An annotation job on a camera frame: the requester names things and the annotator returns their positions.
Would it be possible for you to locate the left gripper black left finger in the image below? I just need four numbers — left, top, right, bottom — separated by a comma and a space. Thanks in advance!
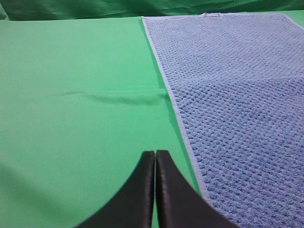
77, 151, 155, 228

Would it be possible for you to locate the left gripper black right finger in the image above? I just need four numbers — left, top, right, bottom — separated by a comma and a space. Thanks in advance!
155, 150, 237, 228

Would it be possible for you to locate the blue waffle-weave towel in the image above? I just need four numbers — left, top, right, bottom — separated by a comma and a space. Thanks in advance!
142, 13, 304, 228

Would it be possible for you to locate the green table cover cloth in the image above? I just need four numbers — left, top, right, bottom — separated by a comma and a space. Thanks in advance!
0, 17, 199, 228

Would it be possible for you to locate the green backdrop cloth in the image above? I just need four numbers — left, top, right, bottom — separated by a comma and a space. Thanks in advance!
0, 0, 304, 21

